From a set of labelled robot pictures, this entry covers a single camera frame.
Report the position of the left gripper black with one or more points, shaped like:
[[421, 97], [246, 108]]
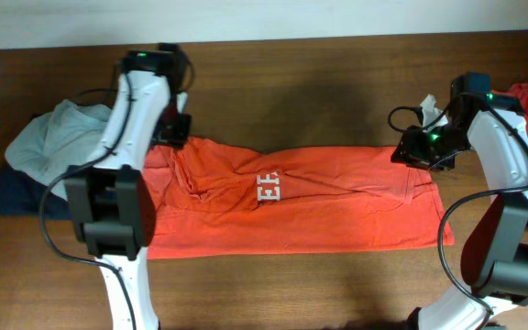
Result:
[[181, 138]]

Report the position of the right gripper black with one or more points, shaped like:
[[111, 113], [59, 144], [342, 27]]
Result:
[[412, 153]]

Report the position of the orange soccer t-shirt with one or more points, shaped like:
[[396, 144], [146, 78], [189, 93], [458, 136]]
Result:
[[213, 199]]

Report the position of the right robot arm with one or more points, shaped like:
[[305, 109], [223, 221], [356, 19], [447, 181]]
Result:
[[494, 260]]

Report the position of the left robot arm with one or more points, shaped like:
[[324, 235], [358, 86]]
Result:
[[110, 205]]

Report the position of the light grey folded shirt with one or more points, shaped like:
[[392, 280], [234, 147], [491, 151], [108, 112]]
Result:
[[52, 142]]

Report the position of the dark navy folded garment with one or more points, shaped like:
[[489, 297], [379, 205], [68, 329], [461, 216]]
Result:
[[19, 194]]

